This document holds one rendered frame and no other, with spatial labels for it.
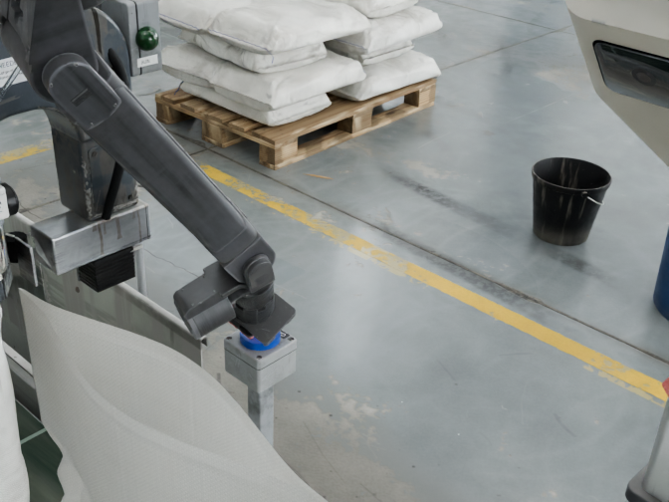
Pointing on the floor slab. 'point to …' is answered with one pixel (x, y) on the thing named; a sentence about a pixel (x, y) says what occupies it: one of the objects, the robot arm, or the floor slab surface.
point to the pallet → (166, 108)
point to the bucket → (566, 198)
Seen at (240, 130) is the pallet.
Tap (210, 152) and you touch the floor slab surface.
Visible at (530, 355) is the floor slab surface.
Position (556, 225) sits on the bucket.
